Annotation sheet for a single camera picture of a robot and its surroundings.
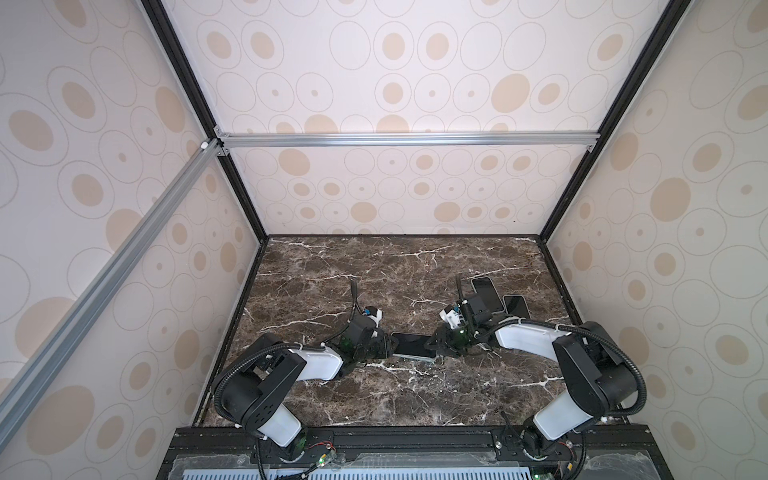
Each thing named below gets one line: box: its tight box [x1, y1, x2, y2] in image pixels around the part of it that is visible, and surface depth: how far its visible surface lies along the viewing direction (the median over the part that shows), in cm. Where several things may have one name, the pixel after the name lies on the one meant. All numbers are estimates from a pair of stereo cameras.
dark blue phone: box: [471, 276, 507, 315], surface depth 105 cm
